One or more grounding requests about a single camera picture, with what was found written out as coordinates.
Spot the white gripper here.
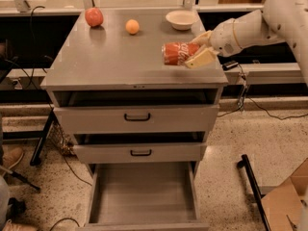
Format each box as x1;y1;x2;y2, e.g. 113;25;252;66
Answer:
185;18;242;69

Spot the red coke can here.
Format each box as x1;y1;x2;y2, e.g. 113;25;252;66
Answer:
162;42;200;65

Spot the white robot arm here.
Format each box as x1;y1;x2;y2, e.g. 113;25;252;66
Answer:
184;0;308;83

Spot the top grey drawer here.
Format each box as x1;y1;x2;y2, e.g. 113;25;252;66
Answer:
54;105;218;134

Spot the grey drawer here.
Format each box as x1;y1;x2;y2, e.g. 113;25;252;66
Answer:
54;105;218;134
73;143;206;164
76;162;209;231

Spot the grey drawer cabinet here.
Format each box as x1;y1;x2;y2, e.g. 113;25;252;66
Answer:
40;7;229;231

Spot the middle grey drawer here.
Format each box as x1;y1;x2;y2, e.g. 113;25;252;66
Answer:
73;143;206;164

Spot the bottom grey drawer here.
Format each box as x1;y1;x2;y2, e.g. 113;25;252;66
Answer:
76;162;209;231

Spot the small black device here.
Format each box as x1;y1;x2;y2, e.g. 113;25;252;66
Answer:
222;61;239;71

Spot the white bowl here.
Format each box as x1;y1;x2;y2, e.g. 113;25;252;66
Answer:
166;11;198;31

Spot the orange fruit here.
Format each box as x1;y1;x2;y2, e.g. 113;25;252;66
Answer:
125;19;140;35

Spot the red apple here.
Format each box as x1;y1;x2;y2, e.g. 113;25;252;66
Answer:
85;8;104;27

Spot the black metal stand leg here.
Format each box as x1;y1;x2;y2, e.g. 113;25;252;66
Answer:
237;154;271;231

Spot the cardboard box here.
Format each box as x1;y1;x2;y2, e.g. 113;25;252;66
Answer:
262;159;308;231

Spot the black table leg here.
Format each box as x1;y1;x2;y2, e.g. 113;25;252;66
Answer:
30;112;55;167

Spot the brown shoe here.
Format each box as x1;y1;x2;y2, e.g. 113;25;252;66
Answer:
2;147;24;169

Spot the black floor cable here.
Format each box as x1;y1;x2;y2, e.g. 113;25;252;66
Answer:
217;97;308;121

